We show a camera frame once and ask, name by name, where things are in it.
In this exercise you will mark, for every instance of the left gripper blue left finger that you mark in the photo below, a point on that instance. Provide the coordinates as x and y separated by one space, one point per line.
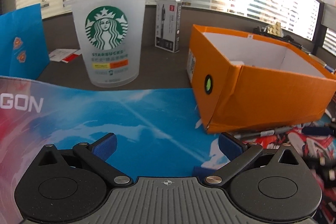
105 146

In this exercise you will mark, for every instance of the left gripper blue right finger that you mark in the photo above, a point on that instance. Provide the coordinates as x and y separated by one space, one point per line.
230 146

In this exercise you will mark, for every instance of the white power bank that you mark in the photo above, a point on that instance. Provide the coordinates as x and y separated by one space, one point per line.
237 63

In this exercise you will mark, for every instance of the grey black pen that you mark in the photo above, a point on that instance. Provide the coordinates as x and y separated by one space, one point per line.
251 135

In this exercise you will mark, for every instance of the orange cardboard box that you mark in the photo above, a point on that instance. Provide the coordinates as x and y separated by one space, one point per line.
278 85

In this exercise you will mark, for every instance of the blue capped black pen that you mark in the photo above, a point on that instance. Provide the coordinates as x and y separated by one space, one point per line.
318 131

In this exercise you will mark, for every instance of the red white paper leaflet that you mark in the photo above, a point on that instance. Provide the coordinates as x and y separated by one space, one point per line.
64 55

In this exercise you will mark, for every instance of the blue paper bag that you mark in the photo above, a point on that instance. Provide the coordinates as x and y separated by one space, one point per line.
23 50

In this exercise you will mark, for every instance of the black mesh desk organizer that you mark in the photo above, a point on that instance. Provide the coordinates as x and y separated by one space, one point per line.
262 31

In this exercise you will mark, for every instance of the yellow toy brick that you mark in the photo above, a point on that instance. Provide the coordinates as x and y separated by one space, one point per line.
275 29

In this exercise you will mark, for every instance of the frosted Starbucks plastic cup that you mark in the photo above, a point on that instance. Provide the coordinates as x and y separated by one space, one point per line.
109 33

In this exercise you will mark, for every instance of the black pen box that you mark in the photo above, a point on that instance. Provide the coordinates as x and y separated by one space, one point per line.
167 24

